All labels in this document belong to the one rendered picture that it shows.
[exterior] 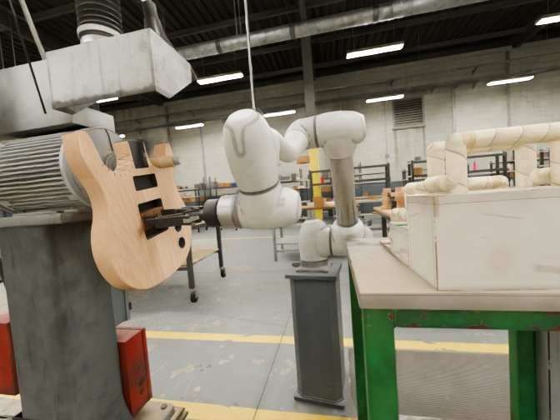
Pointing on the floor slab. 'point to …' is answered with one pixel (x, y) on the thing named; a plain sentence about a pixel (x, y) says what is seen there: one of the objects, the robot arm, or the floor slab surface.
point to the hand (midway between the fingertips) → (155, 217)
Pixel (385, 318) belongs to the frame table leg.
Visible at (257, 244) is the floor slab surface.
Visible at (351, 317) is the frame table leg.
